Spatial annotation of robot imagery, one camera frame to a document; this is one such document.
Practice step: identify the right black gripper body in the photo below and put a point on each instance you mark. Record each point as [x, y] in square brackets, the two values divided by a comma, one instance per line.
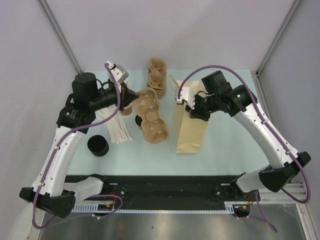
[203, 107]

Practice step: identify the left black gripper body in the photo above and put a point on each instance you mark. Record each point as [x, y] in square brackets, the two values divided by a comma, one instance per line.
[122, 95]

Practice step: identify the brown paper bag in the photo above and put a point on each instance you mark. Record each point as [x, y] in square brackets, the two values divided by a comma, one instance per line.
[188, 132]

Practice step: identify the single cardboard cup carrier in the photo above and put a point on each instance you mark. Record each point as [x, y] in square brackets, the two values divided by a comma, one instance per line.
[147, 106]

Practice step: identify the black cup lid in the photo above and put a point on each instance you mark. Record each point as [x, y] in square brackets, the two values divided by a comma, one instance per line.
[138, 121]

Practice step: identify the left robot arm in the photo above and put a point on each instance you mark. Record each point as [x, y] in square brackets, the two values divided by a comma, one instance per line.
[49, 191]

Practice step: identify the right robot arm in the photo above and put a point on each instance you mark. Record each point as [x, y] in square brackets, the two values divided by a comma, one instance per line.
[284, 161]

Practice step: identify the stack of paper cups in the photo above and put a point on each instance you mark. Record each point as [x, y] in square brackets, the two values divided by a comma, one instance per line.
[128, 110]

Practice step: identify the cardboard cup carrier stack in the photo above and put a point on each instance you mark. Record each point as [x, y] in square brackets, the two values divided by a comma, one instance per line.
[157, 75]

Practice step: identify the pile of wrapped straws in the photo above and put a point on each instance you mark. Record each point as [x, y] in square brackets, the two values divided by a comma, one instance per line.
[116, 126]

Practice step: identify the stack of black lids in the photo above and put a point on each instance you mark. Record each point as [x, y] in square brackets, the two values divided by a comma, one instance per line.
[98, 145]

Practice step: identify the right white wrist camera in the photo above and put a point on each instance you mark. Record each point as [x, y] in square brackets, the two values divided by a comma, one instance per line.
[185, 95]

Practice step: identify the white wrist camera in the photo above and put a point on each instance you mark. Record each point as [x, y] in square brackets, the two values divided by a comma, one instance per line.
[117, 71]
[185, 95]

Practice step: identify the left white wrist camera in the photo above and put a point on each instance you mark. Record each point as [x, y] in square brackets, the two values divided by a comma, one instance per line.
[117, 71]

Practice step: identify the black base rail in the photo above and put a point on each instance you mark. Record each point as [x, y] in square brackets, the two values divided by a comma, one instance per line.
[175, 193]

